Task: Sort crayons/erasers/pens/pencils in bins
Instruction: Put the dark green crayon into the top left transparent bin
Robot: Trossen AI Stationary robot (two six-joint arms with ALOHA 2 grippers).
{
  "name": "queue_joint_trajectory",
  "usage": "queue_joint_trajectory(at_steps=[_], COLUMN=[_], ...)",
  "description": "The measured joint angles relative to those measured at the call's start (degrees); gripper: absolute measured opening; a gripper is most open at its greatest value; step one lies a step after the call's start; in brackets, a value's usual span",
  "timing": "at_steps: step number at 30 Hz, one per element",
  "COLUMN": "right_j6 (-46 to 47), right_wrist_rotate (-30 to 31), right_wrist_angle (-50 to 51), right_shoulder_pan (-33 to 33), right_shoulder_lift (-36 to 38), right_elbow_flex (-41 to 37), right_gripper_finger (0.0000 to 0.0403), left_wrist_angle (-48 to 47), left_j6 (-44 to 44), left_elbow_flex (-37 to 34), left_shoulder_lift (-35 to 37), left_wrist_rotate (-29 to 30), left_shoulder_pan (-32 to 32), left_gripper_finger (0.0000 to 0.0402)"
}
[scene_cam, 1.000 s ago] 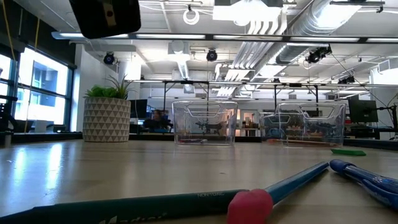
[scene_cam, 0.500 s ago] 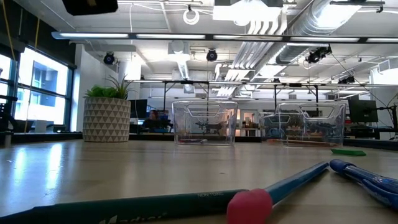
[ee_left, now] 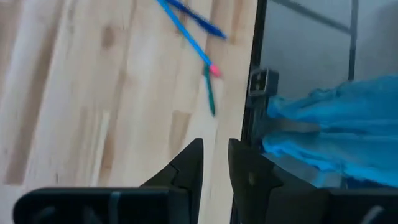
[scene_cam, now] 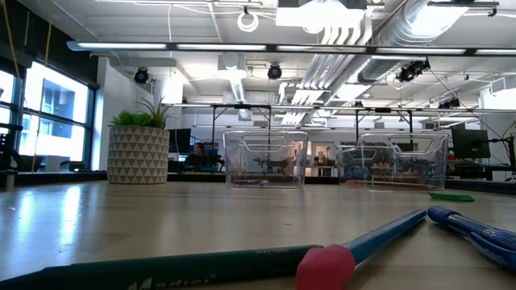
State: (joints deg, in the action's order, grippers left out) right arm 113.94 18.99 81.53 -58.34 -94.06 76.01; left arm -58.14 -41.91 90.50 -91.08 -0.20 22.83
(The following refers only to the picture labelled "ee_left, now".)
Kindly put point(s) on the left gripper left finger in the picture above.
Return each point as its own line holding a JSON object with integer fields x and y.
{"x": 189, "y": 174}

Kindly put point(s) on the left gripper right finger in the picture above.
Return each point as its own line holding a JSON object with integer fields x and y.
{"x": 258, "y": 193}

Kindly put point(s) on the dark green marker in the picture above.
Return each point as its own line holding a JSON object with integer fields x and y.
{"x": 210, "y": 93}

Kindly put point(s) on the blue pencil with pink eraser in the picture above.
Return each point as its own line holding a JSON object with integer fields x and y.
{"x": 185, "y": 32}

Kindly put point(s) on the bright blue pen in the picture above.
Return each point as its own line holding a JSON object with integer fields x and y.
{"x": 202, "y": 22}

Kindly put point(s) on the blue cloth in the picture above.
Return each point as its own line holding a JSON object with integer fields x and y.
{"x": 342, "y": 140}

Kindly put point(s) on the black stand leg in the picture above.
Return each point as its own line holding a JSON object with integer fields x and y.
{"x": 353, "y": 37}

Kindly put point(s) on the table-level camera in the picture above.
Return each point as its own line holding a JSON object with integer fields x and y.
{"x": 262, "y": 82}

